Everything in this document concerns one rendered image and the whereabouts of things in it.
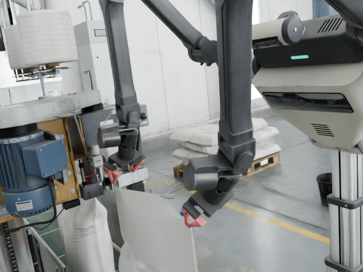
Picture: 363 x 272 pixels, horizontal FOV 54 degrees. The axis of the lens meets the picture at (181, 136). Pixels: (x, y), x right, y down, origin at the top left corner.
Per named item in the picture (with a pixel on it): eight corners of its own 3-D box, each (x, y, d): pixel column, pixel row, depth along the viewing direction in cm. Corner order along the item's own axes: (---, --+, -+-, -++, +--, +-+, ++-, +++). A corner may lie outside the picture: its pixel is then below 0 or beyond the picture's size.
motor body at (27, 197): (65, 208, 111) (49, 131, 106) (13, 225, 102) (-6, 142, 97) (50, 196, 123) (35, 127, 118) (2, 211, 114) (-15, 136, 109)
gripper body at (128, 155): (107, 161, 118) (109, 143, 114) (128, 149, 125) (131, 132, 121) (121, 170, 115) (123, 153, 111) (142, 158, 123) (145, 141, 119)
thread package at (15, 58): (56, 66, 131) (47, 19, 128) (15, 70, 123) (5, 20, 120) (45, 68, 143) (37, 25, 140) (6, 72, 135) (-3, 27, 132)
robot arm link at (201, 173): (256, 153, 73) (236, 132, 80) (208, 154, 68) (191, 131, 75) (239, 198, 79) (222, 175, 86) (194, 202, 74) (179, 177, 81)
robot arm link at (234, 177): (248, 177, 78) (239, 156, 81) (221, 178, 75) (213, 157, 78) (235, 194, 82) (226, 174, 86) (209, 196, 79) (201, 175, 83)
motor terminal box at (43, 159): (71, 175, 108) (64, 138, 105) (45, 187, 99) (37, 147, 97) (52, 174, 112) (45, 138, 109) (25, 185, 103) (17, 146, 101)
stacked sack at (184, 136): (228, 134, 461) (226, 124, 458) (186, 145, 426) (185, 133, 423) (207, 131, 496) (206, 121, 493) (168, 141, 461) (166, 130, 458)
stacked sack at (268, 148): (283, 153, 475) (282, 142, 472) (249, 166, 437) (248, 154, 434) (259, 149, 509) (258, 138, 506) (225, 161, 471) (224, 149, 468)
